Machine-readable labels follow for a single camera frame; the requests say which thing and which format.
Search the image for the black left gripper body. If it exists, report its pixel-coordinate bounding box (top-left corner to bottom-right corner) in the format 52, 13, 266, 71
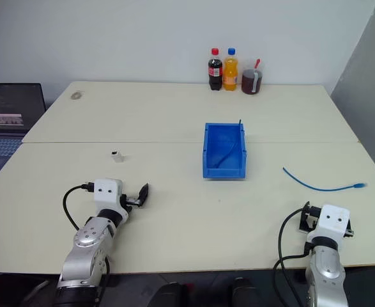
119, 193, 142, 212

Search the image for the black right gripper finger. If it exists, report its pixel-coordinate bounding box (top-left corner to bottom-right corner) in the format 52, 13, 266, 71
298, 212, 318, 233

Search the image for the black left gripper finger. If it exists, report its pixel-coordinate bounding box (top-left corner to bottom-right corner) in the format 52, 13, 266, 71
135, 182, 150, 207

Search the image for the blue plastic storage bin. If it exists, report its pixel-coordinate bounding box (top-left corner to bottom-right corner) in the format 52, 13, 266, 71
201, 122, 249, 180

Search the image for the cola bottle with red cap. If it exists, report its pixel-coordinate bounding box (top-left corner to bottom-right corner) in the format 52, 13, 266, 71
207, 47, 224, 91

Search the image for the orange soda bottle, blue cap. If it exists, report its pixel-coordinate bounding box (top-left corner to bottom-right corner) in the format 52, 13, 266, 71
222, 47, 239, 91

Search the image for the dark laptop computer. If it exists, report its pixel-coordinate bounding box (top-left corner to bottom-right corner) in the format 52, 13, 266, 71
0, 83, 47, 182

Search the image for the clear jar of dark liquid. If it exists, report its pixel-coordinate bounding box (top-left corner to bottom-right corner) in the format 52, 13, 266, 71
240, 62, 264, 95

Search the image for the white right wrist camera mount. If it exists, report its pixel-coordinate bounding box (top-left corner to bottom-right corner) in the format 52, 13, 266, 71
307, 204, 351, 250

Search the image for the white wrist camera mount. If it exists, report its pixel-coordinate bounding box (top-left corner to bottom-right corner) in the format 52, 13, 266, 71
307, 204, 351, 250
93, 178, 124, 203

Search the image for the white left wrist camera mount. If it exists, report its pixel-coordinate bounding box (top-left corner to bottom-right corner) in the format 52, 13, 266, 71
93, 178, 124, 203

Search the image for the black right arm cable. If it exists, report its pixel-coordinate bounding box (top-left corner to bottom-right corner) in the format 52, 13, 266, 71
272, 201, 321, 307

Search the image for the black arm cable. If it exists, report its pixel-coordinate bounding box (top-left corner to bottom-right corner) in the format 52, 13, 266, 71
272, 201, 321, 307
62, 182, 95, 232

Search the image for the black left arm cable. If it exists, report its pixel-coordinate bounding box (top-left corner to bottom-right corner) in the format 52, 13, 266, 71
62, 182, 95, 232

